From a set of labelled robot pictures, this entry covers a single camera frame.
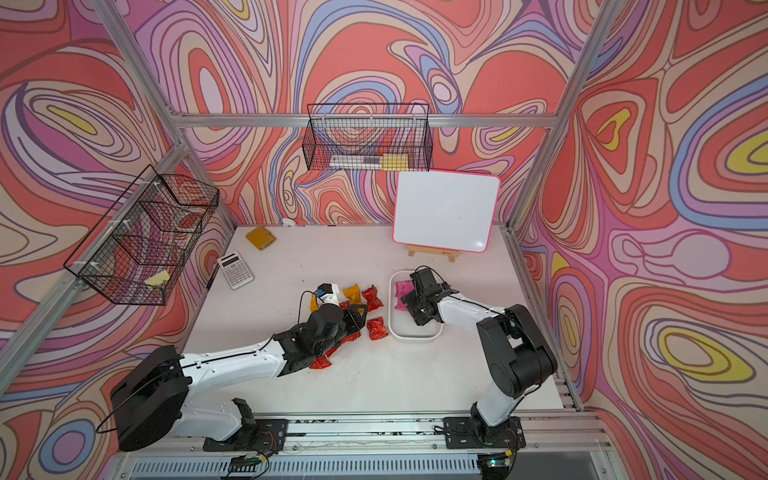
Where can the pink tea bag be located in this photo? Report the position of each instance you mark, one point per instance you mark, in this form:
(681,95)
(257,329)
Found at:
(403,288)

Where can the black wire basket back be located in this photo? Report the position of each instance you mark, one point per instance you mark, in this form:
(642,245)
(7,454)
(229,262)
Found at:
(354,136)

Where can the white plastic storage box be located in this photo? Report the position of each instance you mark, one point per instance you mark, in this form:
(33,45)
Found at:
(400,323)

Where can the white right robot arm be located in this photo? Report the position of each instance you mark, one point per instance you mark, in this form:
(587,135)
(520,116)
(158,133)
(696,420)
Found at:
(518,357)

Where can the black marker pen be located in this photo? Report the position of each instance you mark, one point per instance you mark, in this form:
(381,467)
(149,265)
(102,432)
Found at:
(212,277)

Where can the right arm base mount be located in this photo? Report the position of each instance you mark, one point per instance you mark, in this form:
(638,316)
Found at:
(465,432)

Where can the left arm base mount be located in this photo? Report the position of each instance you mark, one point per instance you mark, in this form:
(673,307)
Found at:
(264,435)

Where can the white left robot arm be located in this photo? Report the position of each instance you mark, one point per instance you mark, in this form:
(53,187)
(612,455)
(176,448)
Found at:
(157,398)

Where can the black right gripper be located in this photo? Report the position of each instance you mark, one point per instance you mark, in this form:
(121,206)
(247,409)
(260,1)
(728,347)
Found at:
(421,319)

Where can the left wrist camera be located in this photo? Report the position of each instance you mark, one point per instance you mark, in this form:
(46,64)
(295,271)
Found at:
(328,293)

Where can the grey calculator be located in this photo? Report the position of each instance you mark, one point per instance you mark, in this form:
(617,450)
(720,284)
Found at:
(235,271)

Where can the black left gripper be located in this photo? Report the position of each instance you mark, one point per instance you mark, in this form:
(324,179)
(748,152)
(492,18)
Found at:
(351,314)

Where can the yellow note in left basket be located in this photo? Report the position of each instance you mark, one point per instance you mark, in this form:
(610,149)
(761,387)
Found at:
(158,280)

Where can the green circuit board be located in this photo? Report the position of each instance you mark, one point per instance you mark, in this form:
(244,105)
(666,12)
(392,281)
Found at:
(245,462)

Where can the pink framed whiteboard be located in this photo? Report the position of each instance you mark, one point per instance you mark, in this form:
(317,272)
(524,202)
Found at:
(446,210)

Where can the black wire basket left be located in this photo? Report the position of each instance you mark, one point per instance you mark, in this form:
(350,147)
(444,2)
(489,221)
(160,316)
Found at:
(159,218)

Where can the yellow sticky notes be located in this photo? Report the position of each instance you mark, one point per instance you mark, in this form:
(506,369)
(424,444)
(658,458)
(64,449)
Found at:
(395,162)

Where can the yellow square pad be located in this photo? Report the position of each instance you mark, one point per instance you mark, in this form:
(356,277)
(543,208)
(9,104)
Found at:
(260,237)

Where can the wooden easel stand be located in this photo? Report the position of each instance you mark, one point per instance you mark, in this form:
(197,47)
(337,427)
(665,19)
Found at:
(452,255)

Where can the black wire basket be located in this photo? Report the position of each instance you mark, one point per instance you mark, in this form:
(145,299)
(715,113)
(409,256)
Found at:
(159,218)
(354,136)

